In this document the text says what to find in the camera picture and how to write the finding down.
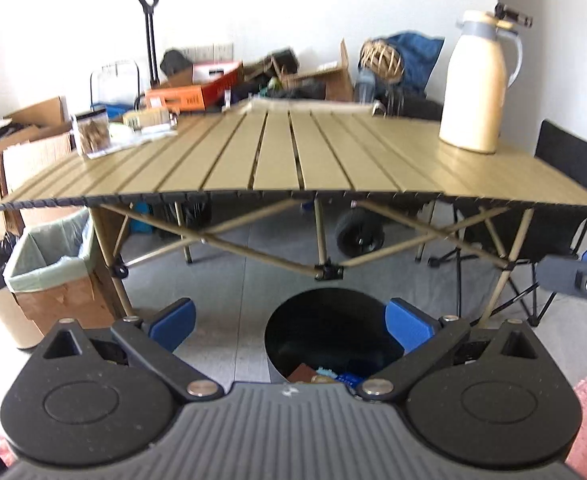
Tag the black tripod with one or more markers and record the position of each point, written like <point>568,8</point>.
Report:
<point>516,14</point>

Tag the blue flat box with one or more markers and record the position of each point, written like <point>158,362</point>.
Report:
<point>142,220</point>

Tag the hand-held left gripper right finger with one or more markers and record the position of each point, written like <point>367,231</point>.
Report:
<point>411,325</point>

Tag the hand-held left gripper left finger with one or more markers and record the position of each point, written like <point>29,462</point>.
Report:
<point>176,322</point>

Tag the beige waste bin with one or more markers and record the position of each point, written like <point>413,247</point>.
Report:
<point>8,315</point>

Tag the wicker ball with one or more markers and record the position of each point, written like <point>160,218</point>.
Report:
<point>382,60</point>

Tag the orange cardboard box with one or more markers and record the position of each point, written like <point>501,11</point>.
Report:
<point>183,97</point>

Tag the clear jar of nuts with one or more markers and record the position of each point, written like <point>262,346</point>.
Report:
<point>93,135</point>

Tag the large open cardboard box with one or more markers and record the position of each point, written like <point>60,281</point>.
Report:
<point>38,112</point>

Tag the yellow thermos jug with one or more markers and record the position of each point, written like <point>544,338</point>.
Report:
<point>473,100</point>

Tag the small black bag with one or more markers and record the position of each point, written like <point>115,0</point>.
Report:
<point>176,62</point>

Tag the open brown cardboard box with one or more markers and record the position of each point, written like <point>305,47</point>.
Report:
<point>333,82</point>

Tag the chrome tube frame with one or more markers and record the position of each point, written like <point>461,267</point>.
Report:
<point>138,85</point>

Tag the white wall socket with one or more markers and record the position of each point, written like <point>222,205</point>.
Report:
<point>189,53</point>
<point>224,50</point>
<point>207,51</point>

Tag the silver foil pack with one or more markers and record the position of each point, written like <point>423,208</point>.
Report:
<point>159,130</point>

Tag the black duffel bag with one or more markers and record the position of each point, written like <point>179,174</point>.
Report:
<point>416,107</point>

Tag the black waste bin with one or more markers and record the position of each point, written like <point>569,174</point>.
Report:
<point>323,320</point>

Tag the olive folding table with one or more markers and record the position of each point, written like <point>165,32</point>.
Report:
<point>323,160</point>

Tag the black folding chair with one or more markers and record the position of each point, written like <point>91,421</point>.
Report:
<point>568,160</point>

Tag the dark brown bag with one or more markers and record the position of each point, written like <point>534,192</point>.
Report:
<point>273,67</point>

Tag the brown cardboard box bin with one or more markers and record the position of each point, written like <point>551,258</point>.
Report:
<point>63,305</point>

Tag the black wagon wheel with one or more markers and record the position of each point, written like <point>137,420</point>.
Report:
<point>358,235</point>

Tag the blue plastic crate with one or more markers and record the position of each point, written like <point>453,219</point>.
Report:
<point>118,112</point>

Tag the grey water bottle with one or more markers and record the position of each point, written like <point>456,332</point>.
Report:
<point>366,85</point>

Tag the corrugated cardboard sheet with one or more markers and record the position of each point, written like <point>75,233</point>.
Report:
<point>33,160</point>

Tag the yellow small box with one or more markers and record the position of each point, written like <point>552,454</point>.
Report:
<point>146,118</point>

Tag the white paper sheet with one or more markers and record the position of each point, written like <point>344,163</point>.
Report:
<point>123,142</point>

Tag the blue fluffy toy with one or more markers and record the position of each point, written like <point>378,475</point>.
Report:
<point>327,372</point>

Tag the brown wallet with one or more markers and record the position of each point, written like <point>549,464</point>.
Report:
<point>302,374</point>

